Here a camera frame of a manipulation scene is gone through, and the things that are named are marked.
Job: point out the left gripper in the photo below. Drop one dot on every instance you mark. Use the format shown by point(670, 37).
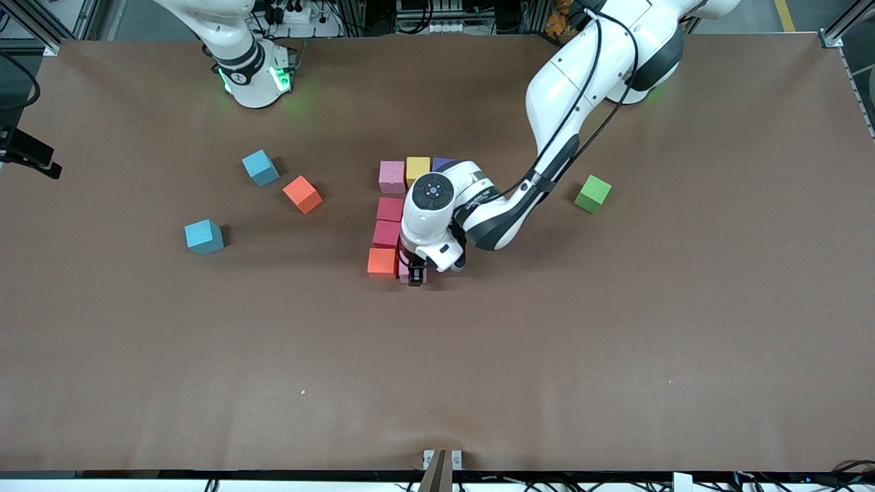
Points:
point(414, 276)

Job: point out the orange foam cube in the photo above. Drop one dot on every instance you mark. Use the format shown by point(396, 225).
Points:
point(383, 263)
point(302, 194)

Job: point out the red foam cube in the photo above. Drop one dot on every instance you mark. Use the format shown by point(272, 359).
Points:
point(389, 208)
point(385, 234)

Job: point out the dented pink foam cube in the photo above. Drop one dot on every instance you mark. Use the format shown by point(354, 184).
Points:
point(392, 176)

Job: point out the purple foam cube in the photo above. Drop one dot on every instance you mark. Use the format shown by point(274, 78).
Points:
point(443, 162)

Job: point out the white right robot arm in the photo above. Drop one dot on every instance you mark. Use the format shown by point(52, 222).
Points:
point(239, 41)

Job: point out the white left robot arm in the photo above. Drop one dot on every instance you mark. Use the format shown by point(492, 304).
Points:
point(567, 82)

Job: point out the brown table cover sheet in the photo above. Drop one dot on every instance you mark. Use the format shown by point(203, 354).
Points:
point(437, 369)

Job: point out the yellow foam cube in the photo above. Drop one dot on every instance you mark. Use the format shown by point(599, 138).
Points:
point(417, 169)

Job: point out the dented blue foam cube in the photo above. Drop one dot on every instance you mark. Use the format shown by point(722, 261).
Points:
point(258, 166)

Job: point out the green foam cube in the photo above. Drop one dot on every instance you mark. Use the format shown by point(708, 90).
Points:
point(593, 193)

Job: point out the brown wooden stick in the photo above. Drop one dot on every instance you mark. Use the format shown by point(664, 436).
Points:
point(437, 478)

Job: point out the white vented device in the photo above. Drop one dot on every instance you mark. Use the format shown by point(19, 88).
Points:
point(431, 26)

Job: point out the bag of orange items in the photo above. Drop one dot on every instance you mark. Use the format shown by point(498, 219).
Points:
point(557, 20)

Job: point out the small white box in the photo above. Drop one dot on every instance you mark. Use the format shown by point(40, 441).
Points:
point(682, 483)

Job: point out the aluminium frame profile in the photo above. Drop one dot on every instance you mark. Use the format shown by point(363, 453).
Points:
point(832, 37)
point(34, 26)

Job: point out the small metal bracket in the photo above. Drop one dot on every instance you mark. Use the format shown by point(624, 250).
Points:
point(428, 456)

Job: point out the metal table edge rail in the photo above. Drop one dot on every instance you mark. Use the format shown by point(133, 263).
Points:
point(858, 89)

